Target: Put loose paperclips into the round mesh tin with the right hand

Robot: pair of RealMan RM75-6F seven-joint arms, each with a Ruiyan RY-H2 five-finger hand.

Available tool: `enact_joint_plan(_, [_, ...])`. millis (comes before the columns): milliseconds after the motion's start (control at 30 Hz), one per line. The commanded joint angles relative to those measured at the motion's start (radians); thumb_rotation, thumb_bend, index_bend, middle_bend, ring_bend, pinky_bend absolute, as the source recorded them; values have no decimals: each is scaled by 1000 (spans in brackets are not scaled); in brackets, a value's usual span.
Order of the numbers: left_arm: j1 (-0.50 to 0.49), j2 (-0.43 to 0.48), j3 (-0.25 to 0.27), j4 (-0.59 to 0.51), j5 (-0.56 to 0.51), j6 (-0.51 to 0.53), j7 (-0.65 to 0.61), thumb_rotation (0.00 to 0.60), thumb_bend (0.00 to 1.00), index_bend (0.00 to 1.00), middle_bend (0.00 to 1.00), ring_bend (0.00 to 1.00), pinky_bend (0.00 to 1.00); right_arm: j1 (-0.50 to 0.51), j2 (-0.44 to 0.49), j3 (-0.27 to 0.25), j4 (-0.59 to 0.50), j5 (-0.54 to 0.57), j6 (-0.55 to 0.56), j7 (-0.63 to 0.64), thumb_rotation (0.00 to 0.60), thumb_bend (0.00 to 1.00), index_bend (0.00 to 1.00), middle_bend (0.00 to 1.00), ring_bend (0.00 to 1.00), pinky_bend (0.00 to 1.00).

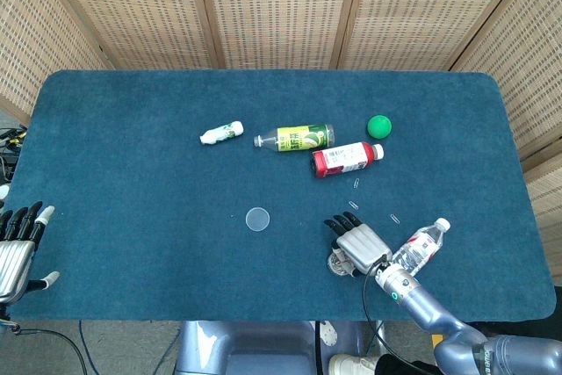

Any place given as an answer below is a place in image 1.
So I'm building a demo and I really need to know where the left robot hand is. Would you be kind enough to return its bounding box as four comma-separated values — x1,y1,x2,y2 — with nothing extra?
0,201,61,306

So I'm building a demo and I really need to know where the blue table mat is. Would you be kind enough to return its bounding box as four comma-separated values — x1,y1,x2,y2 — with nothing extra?
0,69,557,322

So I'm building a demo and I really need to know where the clear round lid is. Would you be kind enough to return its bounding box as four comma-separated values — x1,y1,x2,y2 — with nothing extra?
245,206,271,232

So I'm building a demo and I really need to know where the small white bottle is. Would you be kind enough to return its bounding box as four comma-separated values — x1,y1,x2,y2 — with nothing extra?
199,119,245,146

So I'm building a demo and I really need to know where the red label drink bottle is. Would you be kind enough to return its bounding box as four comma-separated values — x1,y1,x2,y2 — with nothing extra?
311,141,385,180

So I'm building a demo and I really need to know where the white shoe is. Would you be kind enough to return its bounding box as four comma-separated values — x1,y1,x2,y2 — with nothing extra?
328,353,379,375

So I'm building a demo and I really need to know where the green ball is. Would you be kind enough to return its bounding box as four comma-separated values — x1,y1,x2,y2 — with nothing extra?
366,114,393,139

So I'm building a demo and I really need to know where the tangled cable bundle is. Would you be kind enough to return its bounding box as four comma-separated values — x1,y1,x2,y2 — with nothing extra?
0,126,28,183

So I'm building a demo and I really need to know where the white perforated plate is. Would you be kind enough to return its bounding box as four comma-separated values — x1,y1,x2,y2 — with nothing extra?
319,321,339,348

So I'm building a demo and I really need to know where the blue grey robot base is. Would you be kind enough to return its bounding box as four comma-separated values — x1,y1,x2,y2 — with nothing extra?
174,320,365,375

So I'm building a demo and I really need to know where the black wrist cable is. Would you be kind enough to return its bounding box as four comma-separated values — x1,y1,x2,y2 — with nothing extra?
361,260,436,375

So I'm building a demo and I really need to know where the black floor cable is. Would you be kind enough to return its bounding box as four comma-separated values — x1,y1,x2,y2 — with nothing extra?
8,326,89,375

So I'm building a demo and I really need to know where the blue floor cable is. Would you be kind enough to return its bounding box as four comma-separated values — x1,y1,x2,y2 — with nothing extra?
78,320,96,375

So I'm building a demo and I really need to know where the round container of paperclips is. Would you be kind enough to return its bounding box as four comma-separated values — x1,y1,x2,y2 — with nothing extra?
327,251,357,278

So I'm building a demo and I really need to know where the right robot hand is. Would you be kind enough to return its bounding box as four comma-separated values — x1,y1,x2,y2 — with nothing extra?
323,211,393,278

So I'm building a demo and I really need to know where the clear water bottle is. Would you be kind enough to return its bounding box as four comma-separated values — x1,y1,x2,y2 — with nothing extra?
390,217,451,279

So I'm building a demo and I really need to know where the yellow green label bottle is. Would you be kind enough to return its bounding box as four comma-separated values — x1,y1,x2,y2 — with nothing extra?
253,123,335,154

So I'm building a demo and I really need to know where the black trouser leg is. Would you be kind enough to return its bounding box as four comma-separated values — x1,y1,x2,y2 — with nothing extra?
377,352,440,375

